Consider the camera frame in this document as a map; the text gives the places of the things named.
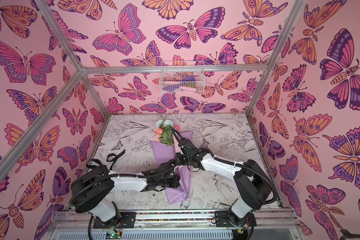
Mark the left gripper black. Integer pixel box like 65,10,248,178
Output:
156,175,186,189

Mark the purple pink wrapping paper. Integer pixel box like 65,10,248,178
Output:
150,130,194,205

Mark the orange pink fake rose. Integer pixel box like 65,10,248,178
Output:
155,128,164,136

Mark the white fake flower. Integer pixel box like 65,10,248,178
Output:
156,115,174,129

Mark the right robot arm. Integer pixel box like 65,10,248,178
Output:
178,138,279,226

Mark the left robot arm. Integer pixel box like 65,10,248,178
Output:
69,159,180,223

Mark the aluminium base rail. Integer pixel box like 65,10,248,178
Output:
46,209,305,240

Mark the white wire basket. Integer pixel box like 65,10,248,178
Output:
158,61,206,94

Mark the aluminium frame structure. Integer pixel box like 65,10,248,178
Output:
0,0,307,240

